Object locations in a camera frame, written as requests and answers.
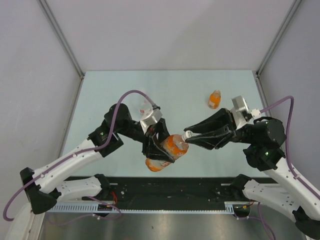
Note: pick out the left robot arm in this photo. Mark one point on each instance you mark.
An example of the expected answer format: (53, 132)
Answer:
(47, 186)

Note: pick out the clear water bottle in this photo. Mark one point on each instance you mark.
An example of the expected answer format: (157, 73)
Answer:
(144, 107)

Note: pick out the white tea bottle cap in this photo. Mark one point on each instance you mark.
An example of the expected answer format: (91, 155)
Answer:
(186, 135)

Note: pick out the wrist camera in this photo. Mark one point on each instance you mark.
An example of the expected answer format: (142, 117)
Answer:
(241, 112)
(149, 118)

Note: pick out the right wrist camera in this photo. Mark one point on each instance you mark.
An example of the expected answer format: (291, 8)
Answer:
(241, 112)

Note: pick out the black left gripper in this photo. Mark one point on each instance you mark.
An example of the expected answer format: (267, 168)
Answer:
(148, 148)

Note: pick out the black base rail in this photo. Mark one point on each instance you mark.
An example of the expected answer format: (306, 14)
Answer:
(175, 193)

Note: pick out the small orange juice bottle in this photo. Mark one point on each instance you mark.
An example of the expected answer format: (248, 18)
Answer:
(214, 99)

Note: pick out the grey slotted cable duct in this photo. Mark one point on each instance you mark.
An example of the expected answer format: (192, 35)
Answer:
(100, 208)

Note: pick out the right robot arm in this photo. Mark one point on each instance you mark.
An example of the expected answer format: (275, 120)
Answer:
(265, 136)

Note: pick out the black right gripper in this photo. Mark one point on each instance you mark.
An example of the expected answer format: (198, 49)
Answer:
(219, 119)

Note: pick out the tall orange tea bottle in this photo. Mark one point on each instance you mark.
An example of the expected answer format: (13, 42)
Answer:
(174, 146)

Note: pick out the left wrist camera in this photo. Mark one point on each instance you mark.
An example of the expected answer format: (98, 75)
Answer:
(149, 118)

